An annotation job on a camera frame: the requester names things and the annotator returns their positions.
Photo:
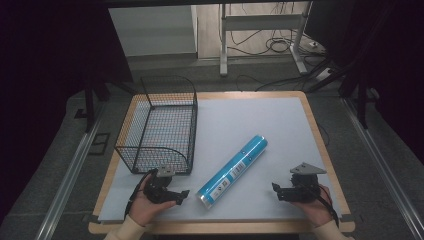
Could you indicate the black stand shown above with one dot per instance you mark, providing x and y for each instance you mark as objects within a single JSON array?
[
  {"x": 90, "y": 103},
  {"x": 361, "y": 100}
]

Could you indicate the grey partition panel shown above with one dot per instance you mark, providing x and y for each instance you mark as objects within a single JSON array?
[{"x": 153, "y": 31}]

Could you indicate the black floor plate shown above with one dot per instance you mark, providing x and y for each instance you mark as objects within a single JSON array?
[{"x": 99, "y": 143}]

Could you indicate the person's right hand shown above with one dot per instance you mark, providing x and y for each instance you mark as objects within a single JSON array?
[{"x": 315, "y": 210}]

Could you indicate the blue plastic-wrapped roll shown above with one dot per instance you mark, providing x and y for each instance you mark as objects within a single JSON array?
[{"x": 233, "y": 170}]

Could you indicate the metal floor rail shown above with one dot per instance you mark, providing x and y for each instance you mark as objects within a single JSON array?
[
  {"x": 386, "y": 173},
  {"x": 66, "y": 180}
]

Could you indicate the white table mat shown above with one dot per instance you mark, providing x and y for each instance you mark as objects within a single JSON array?
[{"x": 266, "y": 126}]

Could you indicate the white power strip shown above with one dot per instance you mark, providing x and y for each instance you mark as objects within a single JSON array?
[{"x": 325, "y": 74}]

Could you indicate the black curtain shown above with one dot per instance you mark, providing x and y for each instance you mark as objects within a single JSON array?
[
  {"x": 43, "y": 66},
  {"x": 396, "y": 60}
]

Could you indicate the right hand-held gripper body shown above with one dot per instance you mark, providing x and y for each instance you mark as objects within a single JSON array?
[{"x": 304, "y": 186}]

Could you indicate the person's left hand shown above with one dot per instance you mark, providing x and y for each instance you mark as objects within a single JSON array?
[{"x": 143, "y": 210}]

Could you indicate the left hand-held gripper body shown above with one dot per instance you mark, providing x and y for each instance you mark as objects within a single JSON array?
[{"x": 156, "y": 190}]

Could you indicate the white metal desk frame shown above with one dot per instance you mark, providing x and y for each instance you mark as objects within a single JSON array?
[{"x": 263, "y": 21}]

